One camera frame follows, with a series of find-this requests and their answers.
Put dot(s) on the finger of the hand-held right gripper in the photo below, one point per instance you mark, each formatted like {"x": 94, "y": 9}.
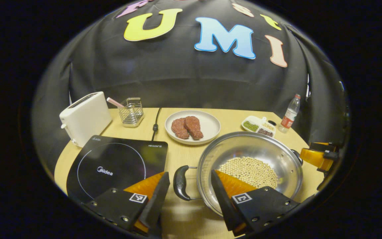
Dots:
{"x": 323, "y": 146}
{"x": 313, "y": 157}

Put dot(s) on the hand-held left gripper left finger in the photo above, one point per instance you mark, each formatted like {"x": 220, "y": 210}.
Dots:
{"x": 158, "y": 202}

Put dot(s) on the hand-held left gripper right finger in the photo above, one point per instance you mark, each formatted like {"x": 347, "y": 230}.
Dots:
{"x": 222, "y": 202}

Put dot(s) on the pile of soybeans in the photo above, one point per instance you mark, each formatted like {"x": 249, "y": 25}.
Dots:
{"x": 250, "y": 171}

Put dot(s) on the black induction cooktop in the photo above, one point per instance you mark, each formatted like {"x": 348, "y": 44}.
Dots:
{"x": 111, "y": 166}

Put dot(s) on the stainless steel pot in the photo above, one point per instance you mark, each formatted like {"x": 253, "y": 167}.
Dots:
{"x": 244, "y": 146}

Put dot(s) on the clear red label bottle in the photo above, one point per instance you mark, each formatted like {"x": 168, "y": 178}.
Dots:
{"x": 289, "y": 116}

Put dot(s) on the small black round cap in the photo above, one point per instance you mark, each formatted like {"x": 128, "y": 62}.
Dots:
{"x": 272, "y": 122}

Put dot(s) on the white divided bean dish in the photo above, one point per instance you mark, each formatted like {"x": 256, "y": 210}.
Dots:
{"x": 252, "y": 125}

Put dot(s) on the raw red steak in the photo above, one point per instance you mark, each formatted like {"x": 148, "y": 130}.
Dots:
{"x": 195, "y": 127}
{"x": 179, "y": 128}

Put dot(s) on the white round plate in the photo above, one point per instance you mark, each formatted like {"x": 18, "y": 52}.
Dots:
{"x": 211, "y": 124}

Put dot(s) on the pink striped straw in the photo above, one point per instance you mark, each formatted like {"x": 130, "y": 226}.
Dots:
{"x": 114, "y": 102}

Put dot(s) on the white toaster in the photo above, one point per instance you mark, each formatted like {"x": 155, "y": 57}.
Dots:
{"x": 85, "y": 118}

